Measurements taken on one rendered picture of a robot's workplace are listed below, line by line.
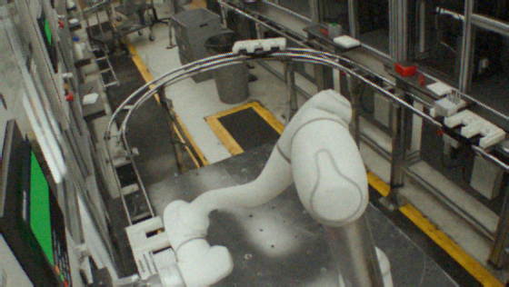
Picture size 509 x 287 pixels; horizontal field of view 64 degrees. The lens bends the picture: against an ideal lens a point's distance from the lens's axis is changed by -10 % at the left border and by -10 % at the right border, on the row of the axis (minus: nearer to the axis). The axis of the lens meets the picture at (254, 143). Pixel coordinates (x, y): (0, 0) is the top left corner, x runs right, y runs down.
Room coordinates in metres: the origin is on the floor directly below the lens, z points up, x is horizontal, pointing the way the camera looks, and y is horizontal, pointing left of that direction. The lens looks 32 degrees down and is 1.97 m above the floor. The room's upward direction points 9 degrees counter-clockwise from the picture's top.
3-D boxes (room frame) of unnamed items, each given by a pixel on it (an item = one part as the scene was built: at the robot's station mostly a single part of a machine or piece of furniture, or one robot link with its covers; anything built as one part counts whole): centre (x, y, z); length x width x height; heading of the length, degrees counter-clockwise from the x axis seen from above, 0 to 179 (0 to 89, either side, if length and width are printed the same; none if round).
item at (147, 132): (5.38, 1.54, 0.01); 5.85 x 0.59 x 0.01; 19
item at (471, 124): (1.63, -1.00, 0.84); 0.37 x 0.14 x 0.10; 19
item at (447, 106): (1.74, -0.96, 0.92); 0.13 x 0.10 x 0.09; 109
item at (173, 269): (0.86, 0.30, 1.01); 0.09 x 0.06 x 0.09; 19
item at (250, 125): (3.30, 0.01, 0.01); 1.00 x 0.55 x 0.01; 19
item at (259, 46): (3.01, -0.15, 0.84); 0.37 x 0.14 x 0.10; 77
